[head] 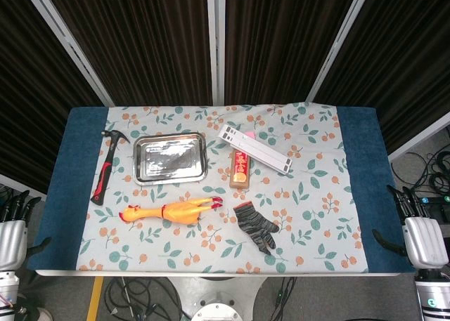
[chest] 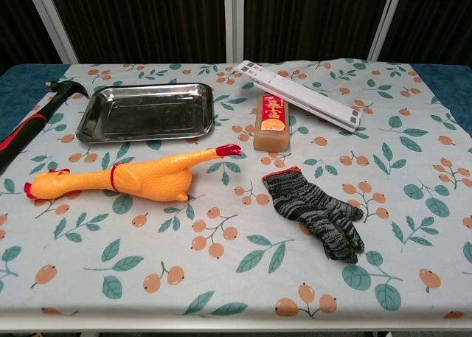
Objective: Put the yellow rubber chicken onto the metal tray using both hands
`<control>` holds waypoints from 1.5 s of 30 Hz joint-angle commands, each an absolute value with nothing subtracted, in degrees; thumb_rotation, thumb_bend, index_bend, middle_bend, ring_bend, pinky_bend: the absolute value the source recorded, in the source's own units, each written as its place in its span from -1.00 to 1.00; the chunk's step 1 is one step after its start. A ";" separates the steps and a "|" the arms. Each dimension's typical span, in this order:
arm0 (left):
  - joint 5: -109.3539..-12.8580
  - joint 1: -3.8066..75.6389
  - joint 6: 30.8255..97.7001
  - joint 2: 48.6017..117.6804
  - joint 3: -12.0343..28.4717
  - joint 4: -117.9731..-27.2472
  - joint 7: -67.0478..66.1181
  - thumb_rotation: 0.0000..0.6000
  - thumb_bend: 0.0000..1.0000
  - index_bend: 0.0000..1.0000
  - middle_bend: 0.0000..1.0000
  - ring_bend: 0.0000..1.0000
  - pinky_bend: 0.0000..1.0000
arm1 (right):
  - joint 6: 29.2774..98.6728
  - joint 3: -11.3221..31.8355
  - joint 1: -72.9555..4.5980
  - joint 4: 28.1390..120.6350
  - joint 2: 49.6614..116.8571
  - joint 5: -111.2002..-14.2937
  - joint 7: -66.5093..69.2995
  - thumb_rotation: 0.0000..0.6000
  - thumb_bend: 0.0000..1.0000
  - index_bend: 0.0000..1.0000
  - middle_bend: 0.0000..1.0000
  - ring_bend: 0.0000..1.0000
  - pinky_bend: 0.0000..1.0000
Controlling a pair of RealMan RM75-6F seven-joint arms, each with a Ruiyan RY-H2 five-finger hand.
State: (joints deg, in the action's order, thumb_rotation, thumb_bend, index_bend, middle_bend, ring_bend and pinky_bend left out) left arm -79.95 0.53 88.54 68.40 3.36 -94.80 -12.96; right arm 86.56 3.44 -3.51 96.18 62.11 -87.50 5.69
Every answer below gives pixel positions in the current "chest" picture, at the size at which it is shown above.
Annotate orange rubber toy chicken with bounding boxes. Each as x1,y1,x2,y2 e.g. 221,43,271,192
24,143,243,206

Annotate stainless steel tray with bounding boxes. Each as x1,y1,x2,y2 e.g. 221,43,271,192
75,83,216,144

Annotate black grey knitted glove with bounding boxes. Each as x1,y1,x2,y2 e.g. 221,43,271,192
262,166,366,265

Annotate white folding stand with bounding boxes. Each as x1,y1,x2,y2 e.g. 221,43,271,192
234,60,362,133

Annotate floral fruit print tablecloth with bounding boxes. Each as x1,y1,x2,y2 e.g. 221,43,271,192
0,58,472,320

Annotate black red claw hammer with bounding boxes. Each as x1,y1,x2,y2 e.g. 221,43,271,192
0,80,89,176

